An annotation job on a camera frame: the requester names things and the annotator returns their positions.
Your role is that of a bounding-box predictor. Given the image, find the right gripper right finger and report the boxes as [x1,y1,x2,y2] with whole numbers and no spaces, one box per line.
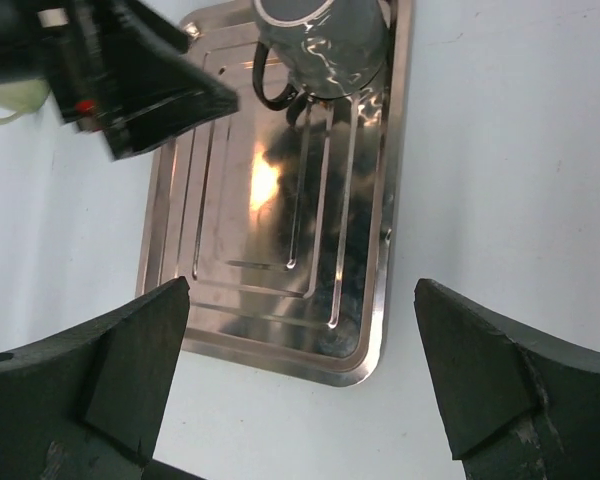
[414,279,600,479]

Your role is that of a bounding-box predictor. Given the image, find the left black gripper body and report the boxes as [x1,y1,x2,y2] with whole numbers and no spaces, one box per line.
[29,1,125,160]

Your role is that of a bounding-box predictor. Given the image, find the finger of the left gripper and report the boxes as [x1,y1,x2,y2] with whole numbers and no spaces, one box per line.
[94,1,239,155]

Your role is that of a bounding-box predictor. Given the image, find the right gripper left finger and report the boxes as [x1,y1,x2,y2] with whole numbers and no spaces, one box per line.
[0,277,190,479]

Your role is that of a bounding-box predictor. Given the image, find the green mug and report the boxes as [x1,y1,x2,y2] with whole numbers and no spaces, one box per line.
[0,79,50,125]

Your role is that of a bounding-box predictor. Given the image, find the dark grey mug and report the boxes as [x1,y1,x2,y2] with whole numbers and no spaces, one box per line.
[251,0,389,111]

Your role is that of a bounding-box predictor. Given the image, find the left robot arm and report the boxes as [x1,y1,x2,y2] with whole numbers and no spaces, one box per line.
[0,1,239,160]

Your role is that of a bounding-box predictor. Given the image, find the steel tray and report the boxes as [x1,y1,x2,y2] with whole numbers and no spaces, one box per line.
[136,1,412,387]

